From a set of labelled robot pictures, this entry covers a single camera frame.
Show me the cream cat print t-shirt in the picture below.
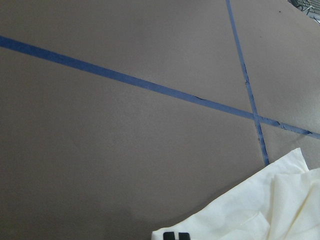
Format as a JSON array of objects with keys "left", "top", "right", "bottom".
[{"left": 151, "top": 148, "right": 320, "bottom": 240}]

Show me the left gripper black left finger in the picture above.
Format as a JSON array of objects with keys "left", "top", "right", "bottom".
[{"left": 163, "top": 231, "right": 176, "bottom": 240}]

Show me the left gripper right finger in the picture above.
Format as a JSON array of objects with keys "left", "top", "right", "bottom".
[{"left": 178, "top": 232, "right": 190, "bottom": 240}]

